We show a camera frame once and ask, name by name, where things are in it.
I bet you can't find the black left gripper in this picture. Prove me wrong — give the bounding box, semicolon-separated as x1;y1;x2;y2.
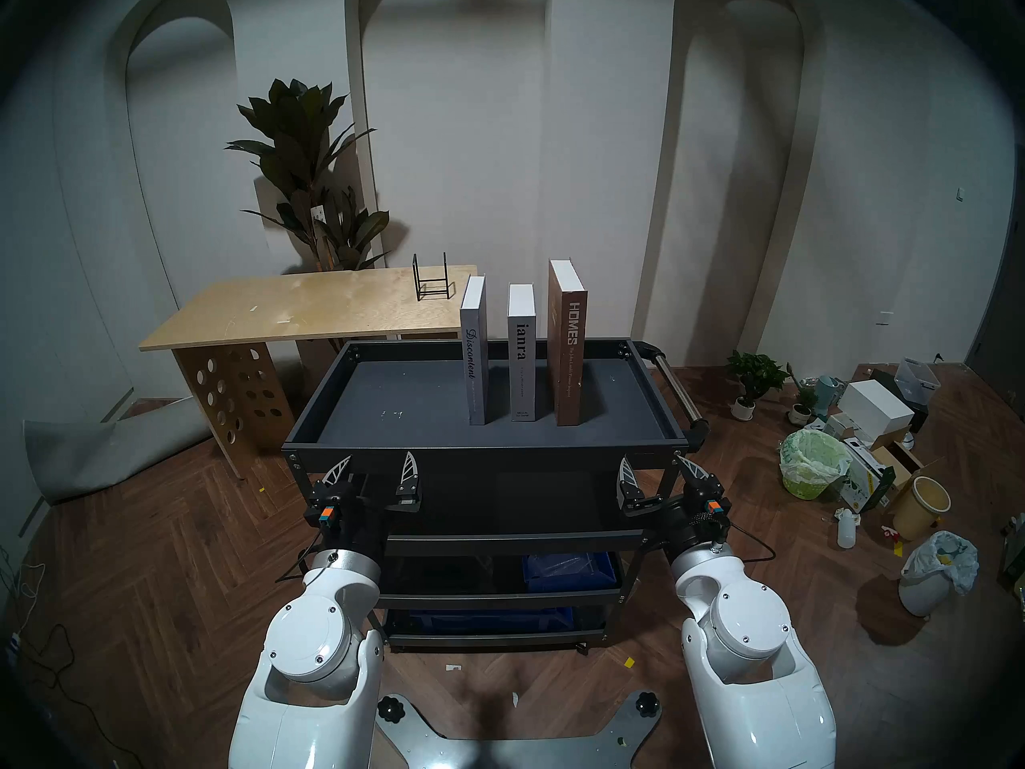
304;452;420;552

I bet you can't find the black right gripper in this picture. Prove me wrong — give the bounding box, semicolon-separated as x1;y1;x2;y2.
617;453;731;554

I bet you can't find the brown HOMES book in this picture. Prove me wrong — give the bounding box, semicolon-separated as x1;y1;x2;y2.
548;259;588;427

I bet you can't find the black utility cart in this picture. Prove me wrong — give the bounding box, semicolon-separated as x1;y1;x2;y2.
282;339;710;654

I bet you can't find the small bushy potted plant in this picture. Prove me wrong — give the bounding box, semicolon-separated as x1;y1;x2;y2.
726;350;790;421

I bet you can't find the bin with green bag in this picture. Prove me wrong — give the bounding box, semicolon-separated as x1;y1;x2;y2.
779;429;852;501

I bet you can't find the tiny potted plant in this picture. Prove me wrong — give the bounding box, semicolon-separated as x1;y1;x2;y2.
786;364;819;425

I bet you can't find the grey Discontent book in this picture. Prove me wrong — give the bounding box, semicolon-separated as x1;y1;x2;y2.
460;276;488;425

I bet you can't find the light wooden table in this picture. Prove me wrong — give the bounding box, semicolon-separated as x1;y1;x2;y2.
139;264;479;481

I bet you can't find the grey ianra book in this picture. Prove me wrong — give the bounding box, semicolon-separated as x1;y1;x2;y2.
508;284;537;422

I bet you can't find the flat blue storage bin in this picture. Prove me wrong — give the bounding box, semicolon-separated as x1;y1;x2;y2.
408;609;576;634

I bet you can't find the green white carton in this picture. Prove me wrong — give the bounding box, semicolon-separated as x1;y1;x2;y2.
841;443;896;512

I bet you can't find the white cardboard box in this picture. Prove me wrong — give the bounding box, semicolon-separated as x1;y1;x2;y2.
838;380;914;444

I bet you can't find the open brown cardboard box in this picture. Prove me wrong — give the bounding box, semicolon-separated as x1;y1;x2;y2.
869;439;926;488

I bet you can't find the yellow bucket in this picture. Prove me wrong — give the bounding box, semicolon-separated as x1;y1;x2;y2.
892;476;952;542

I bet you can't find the clear plastic container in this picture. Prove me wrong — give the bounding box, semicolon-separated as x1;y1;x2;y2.
894;357;941;408

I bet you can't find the grey rolled floor mat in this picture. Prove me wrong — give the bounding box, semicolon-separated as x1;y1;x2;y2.
22;397;217;505

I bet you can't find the white bin with bag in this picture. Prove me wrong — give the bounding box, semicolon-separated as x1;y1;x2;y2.
898;530;979;618

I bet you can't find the large dark leafy plant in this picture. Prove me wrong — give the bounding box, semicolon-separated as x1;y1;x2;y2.
225;79;391;273

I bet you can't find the black wire rack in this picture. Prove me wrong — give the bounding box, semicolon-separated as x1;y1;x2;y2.
412;252;452;301

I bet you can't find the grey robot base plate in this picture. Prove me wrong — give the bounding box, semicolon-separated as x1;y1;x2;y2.
375;690;664;769

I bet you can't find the black floor cable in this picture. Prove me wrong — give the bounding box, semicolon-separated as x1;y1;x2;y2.
0;563;121;769

